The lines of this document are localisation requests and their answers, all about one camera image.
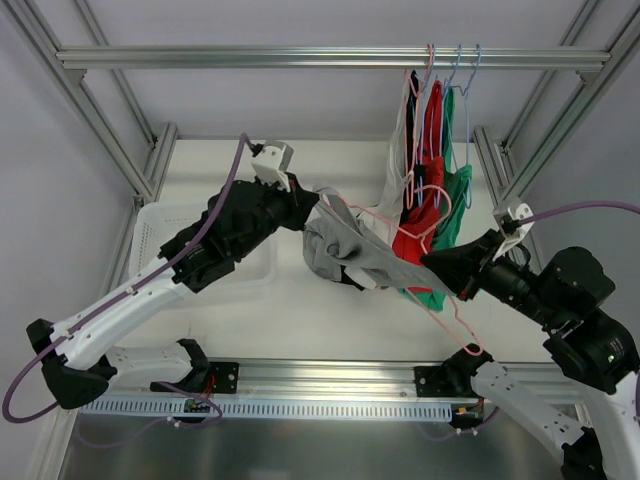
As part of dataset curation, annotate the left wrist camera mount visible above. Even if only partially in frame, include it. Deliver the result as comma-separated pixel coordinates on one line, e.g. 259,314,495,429
251,141,294,193

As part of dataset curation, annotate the black tank top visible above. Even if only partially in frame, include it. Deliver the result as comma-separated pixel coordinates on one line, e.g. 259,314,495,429
355,71,419,246

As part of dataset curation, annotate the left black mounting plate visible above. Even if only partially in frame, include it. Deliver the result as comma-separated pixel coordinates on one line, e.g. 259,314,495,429
203,361,240,396

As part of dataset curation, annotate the aluminium hanging rail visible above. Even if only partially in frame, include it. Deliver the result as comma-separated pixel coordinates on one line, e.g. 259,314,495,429
56,45,612,72

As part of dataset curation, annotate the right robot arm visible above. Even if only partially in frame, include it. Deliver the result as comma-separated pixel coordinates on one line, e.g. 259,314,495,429
415,230,639,479

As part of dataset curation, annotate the grey tank top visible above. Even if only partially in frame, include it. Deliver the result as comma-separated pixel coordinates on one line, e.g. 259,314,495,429
303,187,452,294

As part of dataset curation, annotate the red tank top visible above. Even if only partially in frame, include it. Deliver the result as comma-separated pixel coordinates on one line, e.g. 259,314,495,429
392,79,447,264

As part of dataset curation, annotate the white slotted cable duct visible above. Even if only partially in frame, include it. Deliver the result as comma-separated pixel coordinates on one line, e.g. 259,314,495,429
81,396,453,423

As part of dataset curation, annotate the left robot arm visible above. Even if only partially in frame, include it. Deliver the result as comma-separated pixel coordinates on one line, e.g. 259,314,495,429
26,174,319,410

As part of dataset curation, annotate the white tank top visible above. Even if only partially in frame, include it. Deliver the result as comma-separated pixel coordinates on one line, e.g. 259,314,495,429
344,69,416,291

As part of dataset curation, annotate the white plastic basket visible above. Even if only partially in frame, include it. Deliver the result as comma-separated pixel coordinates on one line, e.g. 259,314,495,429
130,200,279,301

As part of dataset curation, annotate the green tank top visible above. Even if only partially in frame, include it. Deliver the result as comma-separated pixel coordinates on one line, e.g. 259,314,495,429
399,85,474,313

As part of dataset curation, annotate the black mounting plate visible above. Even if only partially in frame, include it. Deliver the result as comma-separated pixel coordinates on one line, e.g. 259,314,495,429
203,361,240,396
413,365,451,398

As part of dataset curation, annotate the aluminium frame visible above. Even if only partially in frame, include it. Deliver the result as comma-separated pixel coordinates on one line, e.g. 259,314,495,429
0,0,640,246

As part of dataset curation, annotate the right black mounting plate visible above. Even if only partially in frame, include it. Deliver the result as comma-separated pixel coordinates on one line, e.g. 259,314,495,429
413,365,451,398

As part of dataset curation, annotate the blue wire hanger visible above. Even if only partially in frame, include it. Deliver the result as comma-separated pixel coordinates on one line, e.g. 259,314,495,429
451,44,483,210
416,72,455,207

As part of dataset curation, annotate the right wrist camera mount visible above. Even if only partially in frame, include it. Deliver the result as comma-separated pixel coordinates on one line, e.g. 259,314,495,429
493,197,533,260

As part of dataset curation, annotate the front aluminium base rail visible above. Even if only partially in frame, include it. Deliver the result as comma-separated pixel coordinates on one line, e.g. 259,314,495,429
107,357,566,406

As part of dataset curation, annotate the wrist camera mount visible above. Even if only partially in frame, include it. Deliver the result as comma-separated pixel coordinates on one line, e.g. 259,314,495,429
251,141,294,193
493,197,533,260

